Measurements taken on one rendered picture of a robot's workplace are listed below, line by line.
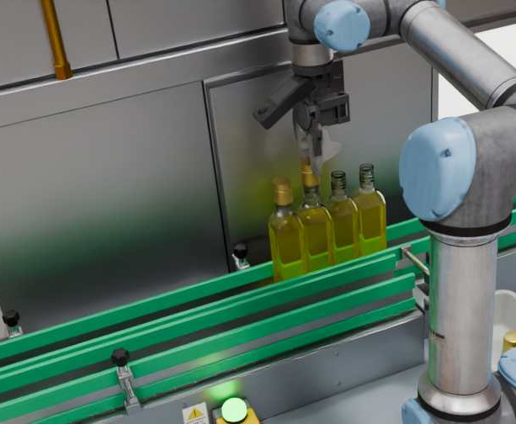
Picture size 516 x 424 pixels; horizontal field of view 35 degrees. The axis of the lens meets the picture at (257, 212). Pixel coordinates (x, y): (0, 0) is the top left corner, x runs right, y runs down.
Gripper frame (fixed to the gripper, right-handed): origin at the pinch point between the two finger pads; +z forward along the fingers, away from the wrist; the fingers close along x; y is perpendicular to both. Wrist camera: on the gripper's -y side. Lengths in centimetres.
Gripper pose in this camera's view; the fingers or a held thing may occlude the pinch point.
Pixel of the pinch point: (309, 166)
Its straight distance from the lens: 152.1
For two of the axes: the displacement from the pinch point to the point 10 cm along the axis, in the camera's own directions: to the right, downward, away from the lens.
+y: 9.3, -2.7, 2.7
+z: 1.0, 8.6, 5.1
